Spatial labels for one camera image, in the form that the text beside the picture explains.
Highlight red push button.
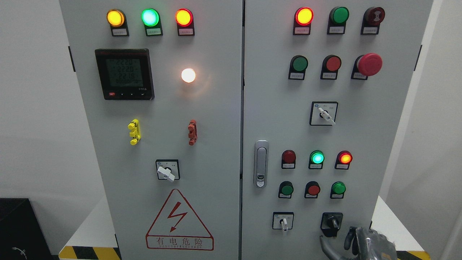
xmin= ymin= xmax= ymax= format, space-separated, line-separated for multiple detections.
xmin=305 ymin=181 xmax=321 ymax=199
xmin=320 ymin=55 xmax=341 ymax=80

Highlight grey electrical cabinet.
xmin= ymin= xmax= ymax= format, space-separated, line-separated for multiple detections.
xmin=60 ymin=0 xmax=433 ymax=260

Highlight white lit indicator lamp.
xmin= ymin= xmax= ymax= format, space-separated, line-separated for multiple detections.
xmin=180 ymin=68 xmax=196 ymax=83

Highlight white selector switch upper right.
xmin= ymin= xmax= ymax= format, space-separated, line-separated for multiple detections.
xmin=310 ymin=101 xmax=338 ymax=126

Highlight black digital power meter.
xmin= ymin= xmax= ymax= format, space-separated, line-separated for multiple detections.
xmin=95 ymin=49 xmax=155 ymax=100

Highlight yellow terminal connector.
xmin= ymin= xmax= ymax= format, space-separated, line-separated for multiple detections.
xmin=127 ymin=118 xmax=141 ymax=146

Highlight green lit indicator middle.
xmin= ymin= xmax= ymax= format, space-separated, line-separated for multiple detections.
xmin=308 ymin=150 xmax=324 ymax=169

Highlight black box lower left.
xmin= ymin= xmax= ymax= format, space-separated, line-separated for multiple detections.
xmin=0 ymin=199 xmax=53 ymax=260

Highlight yellow indicator light top left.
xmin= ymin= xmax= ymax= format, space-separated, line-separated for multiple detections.
xmin=106 ymin=9 xmax=129 ymax=37

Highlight red indicator light right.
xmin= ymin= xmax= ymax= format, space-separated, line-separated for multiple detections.
xmin=335 ymin=150 xmax=353 ymax=170

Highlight red lit light right door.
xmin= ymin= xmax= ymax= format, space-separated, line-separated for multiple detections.
xmin=293 ymin=7 xmax=314 ymax=35

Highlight white selector switch left door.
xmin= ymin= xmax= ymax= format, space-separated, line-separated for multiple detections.
xmin=155 ymin=159 xmax=180 ymax=182

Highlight white platform with hazard stripes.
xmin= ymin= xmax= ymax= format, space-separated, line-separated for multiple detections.
xmin=57 ymin=196 xmax=431 ymax=260

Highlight green push button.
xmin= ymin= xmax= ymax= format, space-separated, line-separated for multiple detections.
xmin=288 ymin=55 xmax=309 ymax=80
xmin=278 ymin=181 xmax=294 ymax=199

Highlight red terminal connector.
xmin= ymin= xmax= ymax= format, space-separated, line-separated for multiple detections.
xmin=188 ymin=120 xmax=198 ymax=146

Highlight red emergency stop button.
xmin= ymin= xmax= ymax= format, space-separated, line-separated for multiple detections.
xmin=351 ymin=53 xmax=383 ymax=80

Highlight orange-red lit indicator light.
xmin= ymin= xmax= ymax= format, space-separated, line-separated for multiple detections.
xmin=175 ymin=8 xmax=195 ymax=36

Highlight green push button lower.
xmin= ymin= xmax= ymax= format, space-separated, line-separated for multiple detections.
xmin=278 ymin=181 xmax=294 ymax=199

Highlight silver door lock handle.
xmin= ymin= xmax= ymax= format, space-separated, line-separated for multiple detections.
xmin=253 ymin=140 xmax=269 ymax=188

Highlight red push button upper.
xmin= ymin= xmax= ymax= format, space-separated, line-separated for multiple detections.
xmin=320 ymin=55 xmax=341 ymax=80

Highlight dark red indicator light left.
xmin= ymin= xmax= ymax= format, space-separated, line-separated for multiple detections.
xmin=282 ymin=150 xmax=296 ymax=169

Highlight white selector switch lower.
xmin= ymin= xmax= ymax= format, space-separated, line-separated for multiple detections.
xmin=272 ymin=211 xmax=295 ymax=236

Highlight black rotary knob switch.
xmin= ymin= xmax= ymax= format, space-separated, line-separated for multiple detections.
xmin=320 ymin=212 xmax=343 ymax=238

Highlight green indicator top right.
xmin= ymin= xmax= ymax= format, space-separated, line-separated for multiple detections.
xmin=327 ymin=6 xmax=349 ymax=35

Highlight green push button upper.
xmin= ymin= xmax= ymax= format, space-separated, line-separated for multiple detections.
xmin=288 ymin=55 xmax=309 ymax=80

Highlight red electrical hazard sticker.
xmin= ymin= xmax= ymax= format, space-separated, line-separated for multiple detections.
xmin=145 ymin=189 xmax=214 ymax=251

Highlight green illuminated button lower right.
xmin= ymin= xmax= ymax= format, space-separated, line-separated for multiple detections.
xmin=330 ymin=181 xmax=346 ymax=199

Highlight red push button lower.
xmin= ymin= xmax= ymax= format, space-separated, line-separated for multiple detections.
xmin=305 ymin=181 xmax=321 ymax=199

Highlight white selector switch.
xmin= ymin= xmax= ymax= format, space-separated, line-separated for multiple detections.
xmin=310 ymin=101 xmax=338 ymax=126
xmin=272 ymin=211 xmax=295 ymax=236

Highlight green lit indicator light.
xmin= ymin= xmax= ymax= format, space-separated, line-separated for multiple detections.
xmin=141 ymin=8 xmax=163 ymax=36

